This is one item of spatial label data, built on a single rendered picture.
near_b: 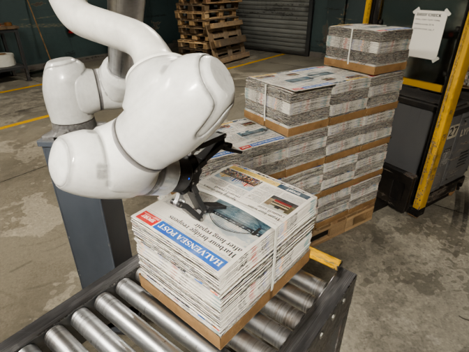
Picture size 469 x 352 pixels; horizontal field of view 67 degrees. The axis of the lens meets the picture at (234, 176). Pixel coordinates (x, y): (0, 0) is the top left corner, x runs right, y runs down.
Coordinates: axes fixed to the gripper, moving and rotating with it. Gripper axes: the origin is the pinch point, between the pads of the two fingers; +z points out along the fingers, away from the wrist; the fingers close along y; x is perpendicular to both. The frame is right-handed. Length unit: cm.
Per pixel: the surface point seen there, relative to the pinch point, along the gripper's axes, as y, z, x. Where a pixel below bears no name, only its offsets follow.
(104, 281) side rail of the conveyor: 37.3, -6.8, -24.2
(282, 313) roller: 28.4, 12.4, 18.7
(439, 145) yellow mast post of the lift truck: -41, 193, 21
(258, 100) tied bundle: -31, 92, -57
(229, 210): 7.3, 1.7, 2.1
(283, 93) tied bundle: -36, 83, -39
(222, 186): 3.8, 8.3, -6.2
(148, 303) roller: 36.3, -4.4, -9.3
